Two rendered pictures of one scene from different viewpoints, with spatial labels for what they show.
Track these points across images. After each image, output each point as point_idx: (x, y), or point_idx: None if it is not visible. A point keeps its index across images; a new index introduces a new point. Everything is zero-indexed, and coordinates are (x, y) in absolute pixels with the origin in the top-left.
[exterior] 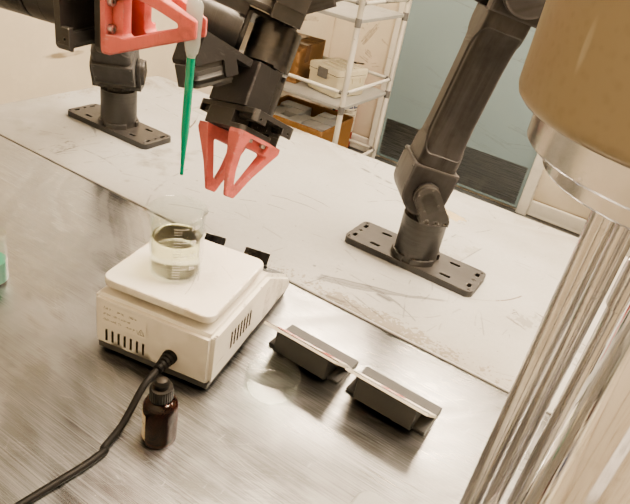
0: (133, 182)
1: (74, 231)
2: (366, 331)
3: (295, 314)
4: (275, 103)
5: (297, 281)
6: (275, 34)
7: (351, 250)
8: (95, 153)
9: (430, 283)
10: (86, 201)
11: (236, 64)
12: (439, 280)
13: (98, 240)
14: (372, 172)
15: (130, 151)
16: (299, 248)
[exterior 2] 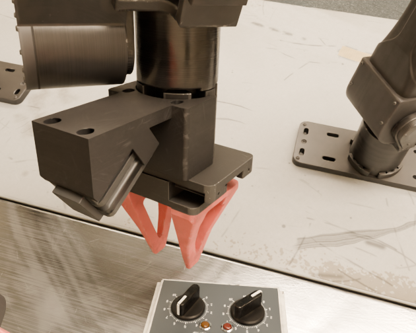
0: (33, 172)
1: (8, 303)
2: (386, 318)
3: (304, 328)
4: (214, 129)
5: (279, 265)
6: (187, 37)
7: (307, 177)
8: None
9: (407, 193)
10: None
11: (151, 135)
12: None
13: (42, 306)
14: (265, 24)
15: (5, 115)
16: (255, 202)
